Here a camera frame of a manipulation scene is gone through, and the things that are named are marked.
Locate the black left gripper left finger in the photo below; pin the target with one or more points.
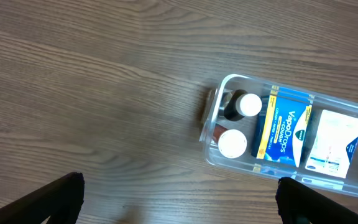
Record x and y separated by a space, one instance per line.
57 202

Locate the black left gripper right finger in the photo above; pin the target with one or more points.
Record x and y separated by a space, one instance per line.
298 203

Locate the white Hansaplast plaster box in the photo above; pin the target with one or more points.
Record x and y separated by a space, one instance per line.
331 142

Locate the blue VapoDrops cough drops bag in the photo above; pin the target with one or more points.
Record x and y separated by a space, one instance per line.
282 125

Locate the orange tablet tube white cap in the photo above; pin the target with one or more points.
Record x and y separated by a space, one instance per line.
231 143

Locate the dark bottle white cap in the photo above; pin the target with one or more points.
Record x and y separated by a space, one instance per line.
242 104

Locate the clear plastic container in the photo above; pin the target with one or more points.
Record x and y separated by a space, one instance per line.
246 163

